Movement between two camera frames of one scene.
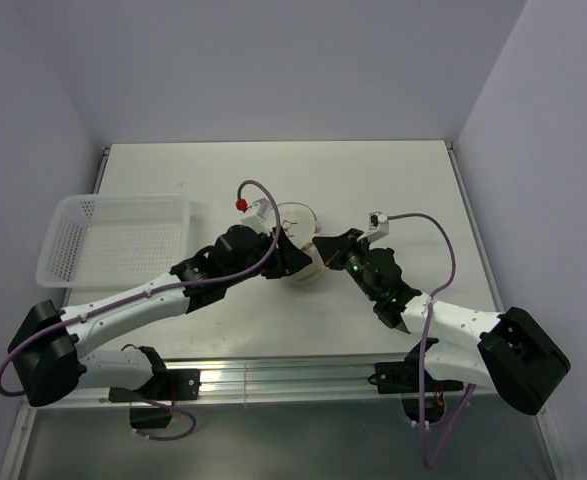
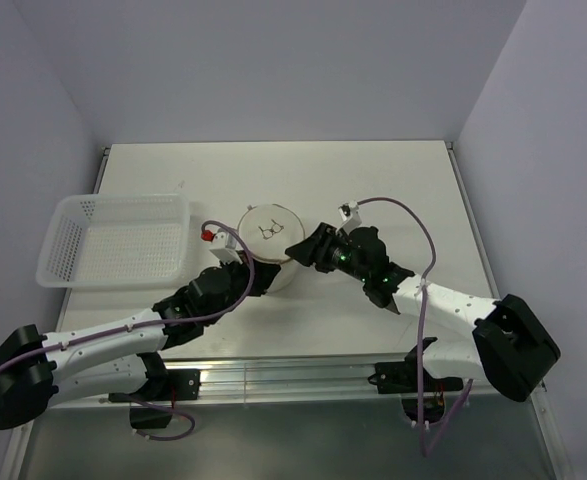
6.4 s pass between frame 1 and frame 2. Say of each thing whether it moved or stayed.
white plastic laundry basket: stayed
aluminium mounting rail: stayed
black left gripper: moved
